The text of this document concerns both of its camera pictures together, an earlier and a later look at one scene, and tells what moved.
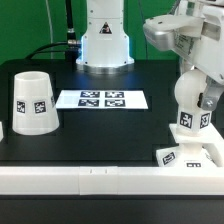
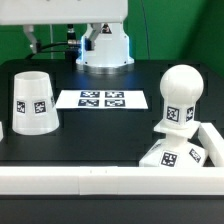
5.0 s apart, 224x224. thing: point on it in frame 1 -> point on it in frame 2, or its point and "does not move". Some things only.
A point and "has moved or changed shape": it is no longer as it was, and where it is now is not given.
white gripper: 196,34 -> 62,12
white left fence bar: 1,132 does not move
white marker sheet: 101,100 does not move
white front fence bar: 110,180 does not move
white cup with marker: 34,109 does not move
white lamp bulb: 189,91 has moved or changed shape
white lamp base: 190,153 has moved or changed shape
